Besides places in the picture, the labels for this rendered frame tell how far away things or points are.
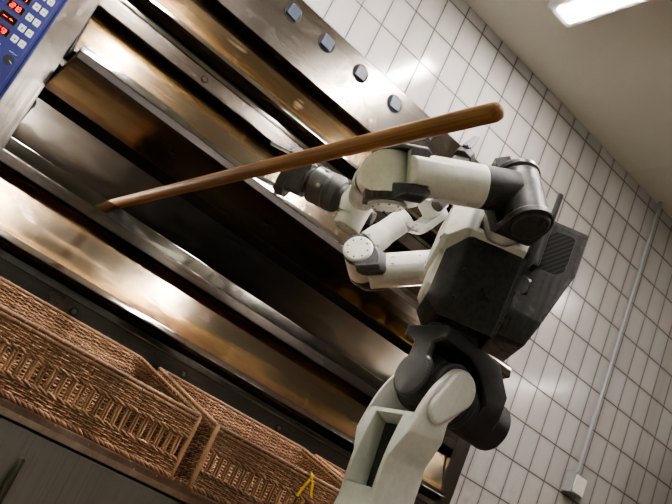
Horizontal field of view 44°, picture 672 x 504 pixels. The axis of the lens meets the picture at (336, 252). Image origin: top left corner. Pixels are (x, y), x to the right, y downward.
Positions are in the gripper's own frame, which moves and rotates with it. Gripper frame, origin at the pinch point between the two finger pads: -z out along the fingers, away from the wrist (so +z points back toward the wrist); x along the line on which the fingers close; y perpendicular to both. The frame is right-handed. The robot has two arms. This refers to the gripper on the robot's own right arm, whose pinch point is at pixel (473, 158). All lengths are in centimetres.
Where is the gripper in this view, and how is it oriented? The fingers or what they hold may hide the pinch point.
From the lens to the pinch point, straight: 240.6
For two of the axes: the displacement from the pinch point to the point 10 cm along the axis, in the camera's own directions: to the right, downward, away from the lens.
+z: -6.1, 5.7, -5.5
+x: -1.8, -7.8, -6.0
